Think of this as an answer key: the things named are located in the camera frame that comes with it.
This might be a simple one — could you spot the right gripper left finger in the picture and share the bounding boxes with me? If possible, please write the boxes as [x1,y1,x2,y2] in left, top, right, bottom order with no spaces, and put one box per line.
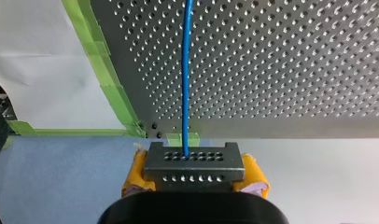
[121,148,158,198]

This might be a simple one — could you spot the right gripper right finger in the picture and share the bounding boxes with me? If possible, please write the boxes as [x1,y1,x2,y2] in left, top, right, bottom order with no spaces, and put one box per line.
[232,152,271,199]

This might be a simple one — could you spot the blue cable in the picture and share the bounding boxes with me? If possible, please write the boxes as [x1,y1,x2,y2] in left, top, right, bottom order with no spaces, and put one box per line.
[143,0,246,192]

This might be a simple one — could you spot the grey board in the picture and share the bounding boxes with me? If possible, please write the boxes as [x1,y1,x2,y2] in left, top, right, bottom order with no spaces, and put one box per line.
[0,135,167,224]

